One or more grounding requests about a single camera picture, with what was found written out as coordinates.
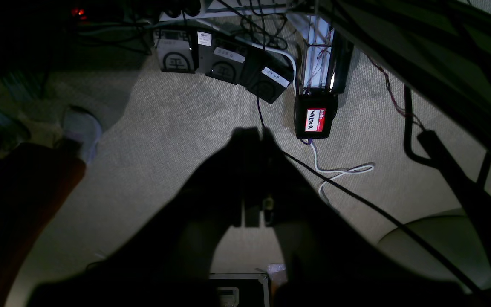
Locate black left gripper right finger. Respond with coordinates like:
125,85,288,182
261,128,470,307

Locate black cable on floor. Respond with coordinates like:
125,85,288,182
284,153,485,295

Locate grey foot pedal start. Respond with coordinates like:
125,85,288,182
153,26,197,74

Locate grey foot pedal stop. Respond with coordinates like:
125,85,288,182
238,49,295,104

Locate black box with name tag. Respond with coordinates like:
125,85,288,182
294,93,338,139

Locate white cable on floor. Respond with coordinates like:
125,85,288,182
309,139,375,209

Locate grey sneaker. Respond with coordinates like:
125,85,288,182
62,106,104,165

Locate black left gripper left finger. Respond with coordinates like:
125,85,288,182
29,127,260,307

